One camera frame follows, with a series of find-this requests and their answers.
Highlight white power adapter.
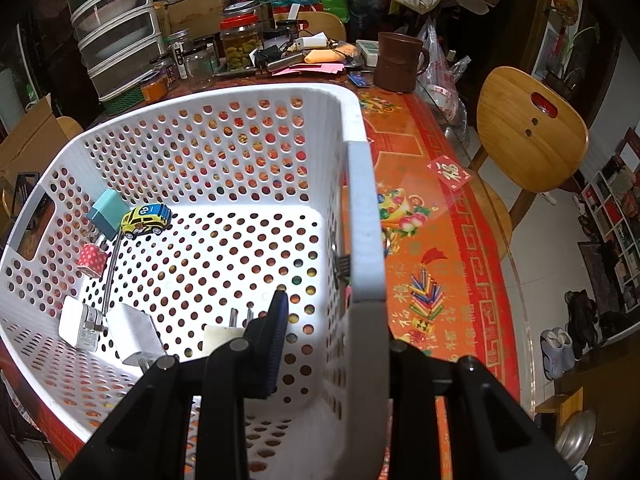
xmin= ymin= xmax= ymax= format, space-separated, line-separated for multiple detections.
xmin=107 ymin=304 xmax=165 ymax=373

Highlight white usb charger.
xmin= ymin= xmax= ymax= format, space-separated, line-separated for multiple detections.
xmin=58 ymin=296 xmax=108 ymax=352

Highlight red polka dot charger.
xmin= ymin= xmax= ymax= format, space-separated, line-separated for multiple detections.
xmin=77 ymin=243 xmax=108 ymax=280

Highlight grey metal rod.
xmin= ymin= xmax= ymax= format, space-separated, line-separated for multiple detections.
xmin=101 ymin=229 xmax=123 ymax=318

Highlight white perforated plastic basket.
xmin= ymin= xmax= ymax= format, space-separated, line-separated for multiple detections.
xmin=1 ymin=82 xmax=388 ymax=479

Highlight yellow toy car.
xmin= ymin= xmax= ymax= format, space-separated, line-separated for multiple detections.
xmin=119 ymin=203 xmax=172 ymax=240

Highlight teal usb charger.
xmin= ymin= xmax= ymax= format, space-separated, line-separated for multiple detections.
xmin=86 ymin=188 xmax=130 ymax=242

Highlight grey slippers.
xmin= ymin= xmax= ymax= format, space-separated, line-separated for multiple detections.
xmin=540 ymin=327 xmax=576 ymax=380

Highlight cream plug adapter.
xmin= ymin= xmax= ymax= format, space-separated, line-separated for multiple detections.
xmin=202 ymin=308 xmax=253 ymax=356

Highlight red patterned tablecloth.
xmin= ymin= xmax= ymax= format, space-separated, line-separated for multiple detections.
xmin=0 ymin=71 xmax=524 ymax=480

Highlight metal binder clip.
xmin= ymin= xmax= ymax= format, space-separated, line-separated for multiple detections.
xmin=331 ymin=242 xmax=352 ymax=286

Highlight black phone stand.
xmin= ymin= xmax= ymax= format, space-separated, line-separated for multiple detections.
xmin=8 ymin=171 xmax=57 ymax=256

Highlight wooden chair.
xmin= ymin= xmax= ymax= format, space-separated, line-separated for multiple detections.
xmin=469 ymin=66 xmax=589 ymax=258

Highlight cardboard box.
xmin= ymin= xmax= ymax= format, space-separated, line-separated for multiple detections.
xmin=0 ymin=94 xmax=84 ymax=191

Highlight green woven basket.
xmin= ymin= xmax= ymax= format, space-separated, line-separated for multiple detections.
xmin=103 ymin=87 xmax=144 ymax=116

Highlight empty glass jar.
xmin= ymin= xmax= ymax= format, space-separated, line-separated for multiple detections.
xmin=186 ymin=48 xmax=217 ymax=89

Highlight brown ceramic mug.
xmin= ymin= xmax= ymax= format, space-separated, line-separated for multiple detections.
xmin=373 ymin=32 xmax=430 ymax=93

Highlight red lid pickle jar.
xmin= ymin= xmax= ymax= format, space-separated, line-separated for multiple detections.
xmin=219 ymin=13 xmax=262 ymax=72

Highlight tiered food cover rack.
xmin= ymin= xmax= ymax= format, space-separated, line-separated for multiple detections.
xmin=66 ymin=0 xmax=165 ymax=103

